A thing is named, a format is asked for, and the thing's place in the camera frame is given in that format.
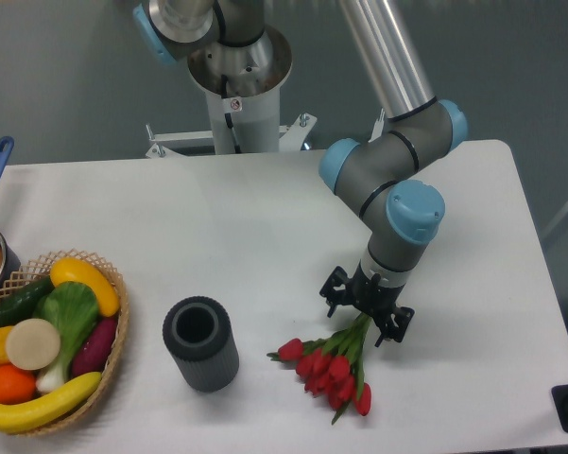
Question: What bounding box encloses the black cable on pedestal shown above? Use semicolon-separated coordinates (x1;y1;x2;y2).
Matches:
219;75;243;154

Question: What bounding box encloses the orange fruit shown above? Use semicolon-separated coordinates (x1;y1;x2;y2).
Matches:
0;364;36;405

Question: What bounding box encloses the purple sweet potato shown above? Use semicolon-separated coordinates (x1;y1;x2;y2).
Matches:
71;318;117;377

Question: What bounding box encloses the green bok choy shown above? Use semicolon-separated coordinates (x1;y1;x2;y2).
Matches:
33;282;98;394

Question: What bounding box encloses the green cucumber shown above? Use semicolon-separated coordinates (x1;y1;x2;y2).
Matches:
0;276;54;328

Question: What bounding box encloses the dark grey ribbed vase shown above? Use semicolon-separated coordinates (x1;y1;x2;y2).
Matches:
162;296;239;393

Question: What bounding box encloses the woven wicker basket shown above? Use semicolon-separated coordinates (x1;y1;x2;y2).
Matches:
0;250;129;436

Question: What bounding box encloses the yellow banana front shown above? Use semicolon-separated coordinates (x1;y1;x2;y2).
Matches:
0;372;102;434

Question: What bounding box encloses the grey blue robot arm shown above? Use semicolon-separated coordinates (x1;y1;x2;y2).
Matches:
133;1;468;341

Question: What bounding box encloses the red tulip bouquet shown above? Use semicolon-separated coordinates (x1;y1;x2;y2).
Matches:
267;314;372;423

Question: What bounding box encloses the beige round disc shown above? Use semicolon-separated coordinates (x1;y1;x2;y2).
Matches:
5;318;60;371

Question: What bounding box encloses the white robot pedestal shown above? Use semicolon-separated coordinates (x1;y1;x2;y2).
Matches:
146;84;318;158

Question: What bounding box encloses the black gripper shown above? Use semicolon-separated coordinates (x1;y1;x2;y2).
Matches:
319;265;415;346

